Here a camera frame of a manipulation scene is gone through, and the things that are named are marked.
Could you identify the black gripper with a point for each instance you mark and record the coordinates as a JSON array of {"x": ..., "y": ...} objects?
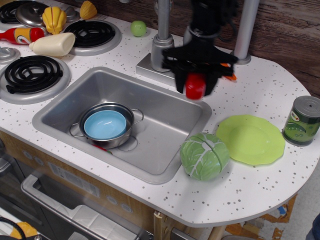
[{"x": 198, "y": 55}]

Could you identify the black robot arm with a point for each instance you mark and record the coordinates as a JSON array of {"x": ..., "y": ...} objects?
[{"x": 208, "y": 16}]

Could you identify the light green plastic plate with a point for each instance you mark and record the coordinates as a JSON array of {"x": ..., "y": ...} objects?
[{"x": 251, "y": 140}]

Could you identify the orange toy carrot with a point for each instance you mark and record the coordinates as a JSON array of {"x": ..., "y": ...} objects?
[{"x": 233, "y": 76}]

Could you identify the silver toy faucet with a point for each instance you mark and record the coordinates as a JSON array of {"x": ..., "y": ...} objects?
[{"x": 151, "y": 66}]

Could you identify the silver metal sink basin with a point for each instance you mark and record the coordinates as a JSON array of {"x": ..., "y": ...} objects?
[{"x": 163, "y": 121}]

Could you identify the small green toy apple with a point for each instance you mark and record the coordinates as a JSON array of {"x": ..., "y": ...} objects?
[{"x": 138, "y": 28}]

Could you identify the green toy cabbage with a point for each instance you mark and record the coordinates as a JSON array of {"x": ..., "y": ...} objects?
[{"x": 204, "y": 156}]

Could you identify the grey metal pole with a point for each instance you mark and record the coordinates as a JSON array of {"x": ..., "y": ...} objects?
[{"x": 245, "y": 31}]

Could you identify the small steel pot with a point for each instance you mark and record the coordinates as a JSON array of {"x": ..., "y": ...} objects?
[{"x": 132, "y": 116}]

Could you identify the light blue plastic bowl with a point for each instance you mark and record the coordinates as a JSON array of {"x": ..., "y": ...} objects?
[{"x": 105, "y": 125}]

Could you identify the rear black stove burner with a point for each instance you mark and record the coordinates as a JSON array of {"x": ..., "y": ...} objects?
[{"x": 93, "y": 37}]

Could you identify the black stove burner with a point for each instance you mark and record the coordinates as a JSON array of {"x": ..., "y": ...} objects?
[
  {"x": 93, "y": 37},
  {"x": 33, "y": 79}
]

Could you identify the green pea can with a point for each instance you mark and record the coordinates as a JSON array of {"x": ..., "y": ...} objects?
[{"x": 303, "y": 121}]

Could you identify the red toy chili pepper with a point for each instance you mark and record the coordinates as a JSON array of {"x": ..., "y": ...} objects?
[{"x": 103, "y": 149}]

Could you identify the yellow toy corn piece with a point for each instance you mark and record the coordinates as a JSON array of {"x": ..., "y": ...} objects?
[{"x": 88, "y": 10}]

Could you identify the grey stove knob rear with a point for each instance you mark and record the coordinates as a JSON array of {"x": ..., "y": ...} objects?
[{"x": 72, "y": 15}]

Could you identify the grey stove knob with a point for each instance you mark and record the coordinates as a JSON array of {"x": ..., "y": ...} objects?
[
  {"x": 8, "y": 55},
  {"x": 72, "y": 15}
]

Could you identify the cream toy mayonnaise bottle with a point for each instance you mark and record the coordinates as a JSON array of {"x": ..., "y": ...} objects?
[{"x": 57, "y": 45}]

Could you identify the yellow toy bell pepper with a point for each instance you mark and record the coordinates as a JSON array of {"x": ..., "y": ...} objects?
[{"x": 54, "y": 19}]

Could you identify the front black stove burner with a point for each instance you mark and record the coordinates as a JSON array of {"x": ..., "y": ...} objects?
[{"x": 33, "y": 79}]

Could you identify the silver pot lid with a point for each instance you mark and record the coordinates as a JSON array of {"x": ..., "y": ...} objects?
[{"x": 30, "y": 14}]

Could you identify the red toy ketchup bottle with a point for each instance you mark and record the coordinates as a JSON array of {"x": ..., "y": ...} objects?
[{"x": 22, "y": 36}]

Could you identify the far left black burner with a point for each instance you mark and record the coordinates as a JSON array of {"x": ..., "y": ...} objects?
[{"x": 11, "y": 12}]

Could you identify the yellow object at bottom left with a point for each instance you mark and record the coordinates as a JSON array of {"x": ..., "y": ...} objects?
[{"x": 27, "y": 229}]

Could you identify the silver oven door handle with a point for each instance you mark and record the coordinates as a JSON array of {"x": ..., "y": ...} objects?
[{"x": 71, "y": 213}]

